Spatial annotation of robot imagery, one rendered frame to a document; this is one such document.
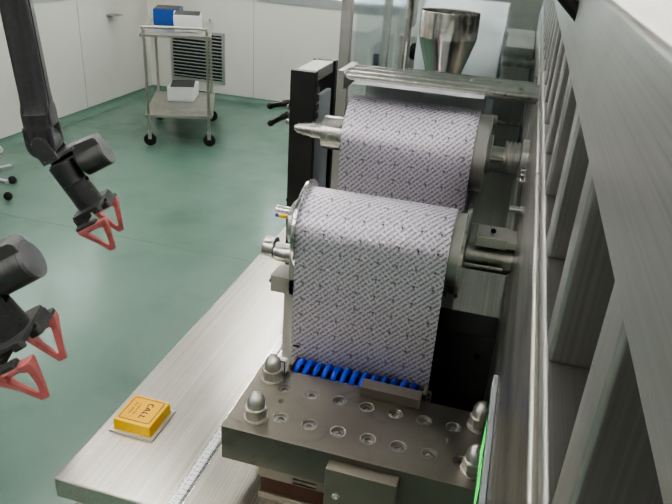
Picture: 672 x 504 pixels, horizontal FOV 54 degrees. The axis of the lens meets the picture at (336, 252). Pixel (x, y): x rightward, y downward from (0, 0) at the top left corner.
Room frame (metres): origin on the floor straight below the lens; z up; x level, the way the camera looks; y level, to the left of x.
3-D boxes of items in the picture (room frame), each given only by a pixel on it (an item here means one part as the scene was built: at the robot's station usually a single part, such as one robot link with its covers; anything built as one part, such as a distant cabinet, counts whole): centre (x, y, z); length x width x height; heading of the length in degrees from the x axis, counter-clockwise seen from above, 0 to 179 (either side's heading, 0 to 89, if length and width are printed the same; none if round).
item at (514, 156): (1.15, -0.30, 1.33); 0.07 x 0.07 x 0.07; 76
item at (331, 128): (1.23, 0.01, 1.33); 0.06 x 0.06 x 0.06; 76
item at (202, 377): (1.88, -0.22, 0.88); 2.52 x 0.66 x 0.04; 166
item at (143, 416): (0.88, 0.31, 0.91); 0.07 x 0.07 x 0.02; 76
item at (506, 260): (0.91, -0.23, 1.25); 0.07 x 0.04 x 0.04; 76
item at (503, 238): (0.90, -0.24, 1.28); 0.06 x 0.05 x 0.02; 76
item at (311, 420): (0.76, -0.06, 1.00); 0.40 x 0.16 x 0.06; 76
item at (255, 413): (0.76, 0.10, 1.05); 0.04 x 0.04 x 0.04
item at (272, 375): (0.85, 0.09, 1.05); 0.04 x 0.04 x 0.04
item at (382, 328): (0.89, -0.05, 1.11); 0.23 x 0.01 x 0.18; 76
